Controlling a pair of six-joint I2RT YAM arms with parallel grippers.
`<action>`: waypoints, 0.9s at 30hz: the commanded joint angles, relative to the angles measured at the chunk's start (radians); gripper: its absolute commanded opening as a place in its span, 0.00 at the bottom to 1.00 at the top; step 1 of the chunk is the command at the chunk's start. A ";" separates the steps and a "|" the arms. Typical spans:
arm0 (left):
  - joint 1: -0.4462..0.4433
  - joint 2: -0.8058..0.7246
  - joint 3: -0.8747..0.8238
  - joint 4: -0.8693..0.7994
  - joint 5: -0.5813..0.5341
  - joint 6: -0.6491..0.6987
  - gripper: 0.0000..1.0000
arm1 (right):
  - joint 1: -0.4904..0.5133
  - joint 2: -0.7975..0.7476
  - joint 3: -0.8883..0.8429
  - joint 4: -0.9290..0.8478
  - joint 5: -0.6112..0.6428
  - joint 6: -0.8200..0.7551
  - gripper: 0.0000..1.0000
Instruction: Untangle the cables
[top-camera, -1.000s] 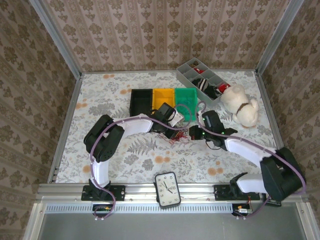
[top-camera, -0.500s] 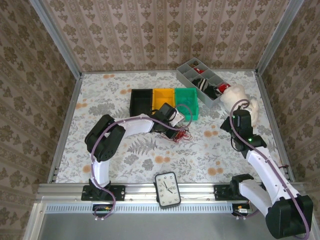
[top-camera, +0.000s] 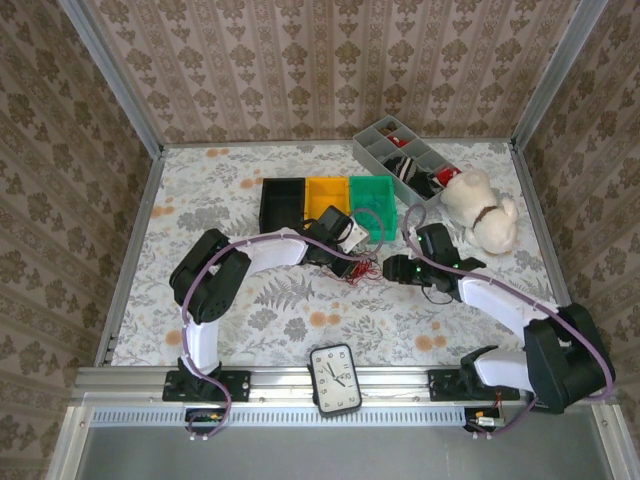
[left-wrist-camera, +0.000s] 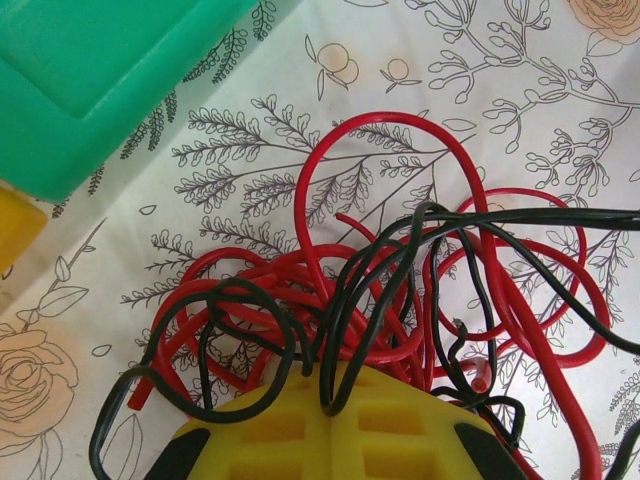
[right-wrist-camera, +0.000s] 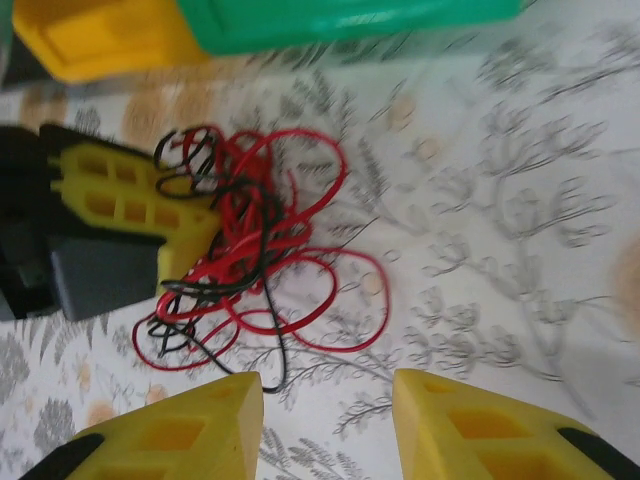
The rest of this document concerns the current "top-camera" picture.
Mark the black rectangular analog clock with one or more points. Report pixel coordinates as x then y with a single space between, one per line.
335 380

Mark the black white striped sock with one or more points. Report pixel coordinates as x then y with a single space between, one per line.
405 167

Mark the grey compartment organizer box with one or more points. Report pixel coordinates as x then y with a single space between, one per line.
372 150

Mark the red and white sock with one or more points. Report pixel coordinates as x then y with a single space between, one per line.
398 140

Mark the wide aluminium frame rail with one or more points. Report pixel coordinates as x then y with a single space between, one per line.
280 382

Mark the black plastic bin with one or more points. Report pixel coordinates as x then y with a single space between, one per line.
282 205

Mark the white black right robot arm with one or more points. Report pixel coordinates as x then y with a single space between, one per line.
495 300

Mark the yellow plastic bin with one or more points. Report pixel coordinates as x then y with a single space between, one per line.
327 197

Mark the small controller board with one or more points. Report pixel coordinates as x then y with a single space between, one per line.
485 420
205 417

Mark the white plush dog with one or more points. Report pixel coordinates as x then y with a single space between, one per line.
475 200

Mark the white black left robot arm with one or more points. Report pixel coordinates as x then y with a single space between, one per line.
280 250

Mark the aluminium frame post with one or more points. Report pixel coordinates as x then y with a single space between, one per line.
110 75
555 70

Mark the brown item in organizer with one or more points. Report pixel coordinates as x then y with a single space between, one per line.
387 126

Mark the floral patterned table cover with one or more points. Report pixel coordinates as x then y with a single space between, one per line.
300 320

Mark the red sock with white pattern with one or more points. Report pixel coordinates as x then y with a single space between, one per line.
445 176

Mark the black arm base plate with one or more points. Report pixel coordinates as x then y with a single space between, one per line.
235 385
442 385

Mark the green plastic bin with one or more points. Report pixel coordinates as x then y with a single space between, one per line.
387 220

